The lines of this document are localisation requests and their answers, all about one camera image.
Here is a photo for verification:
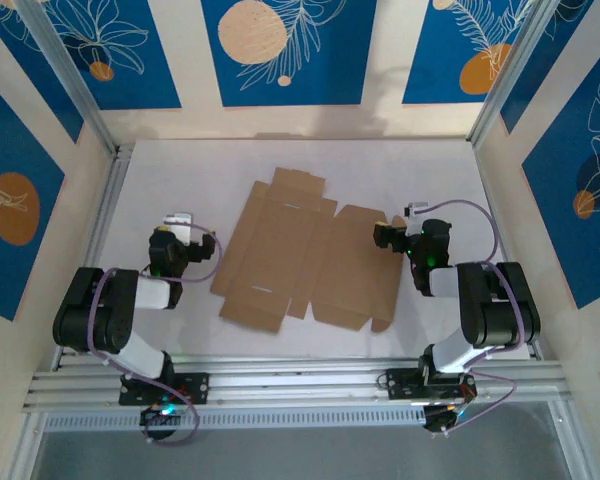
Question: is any brown cardboard paper box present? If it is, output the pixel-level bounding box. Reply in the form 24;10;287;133
209;167;404;335

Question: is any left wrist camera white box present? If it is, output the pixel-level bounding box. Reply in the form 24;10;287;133
163;213;195;240

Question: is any aluminium side rail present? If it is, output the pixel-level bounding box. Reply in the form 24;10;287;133
472;142;544;361
54;144;134;371

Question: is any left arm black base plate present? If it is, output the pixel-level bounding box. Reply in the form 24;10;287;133
118;372;211;406

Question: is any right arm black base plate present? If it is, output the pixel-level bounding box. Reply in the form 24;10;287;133
385;367;479;401

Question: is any aluminium base rail beam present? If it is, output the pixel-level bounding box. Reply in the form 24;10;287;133
22;357;574;414

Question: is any aluminium frame post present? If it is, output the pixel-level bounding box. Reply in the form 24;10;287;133
17;0;122;156
468;0;594;147

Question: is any grey slotted cable duct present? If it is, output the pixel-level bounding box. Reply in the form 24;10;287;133
42;407;429;434

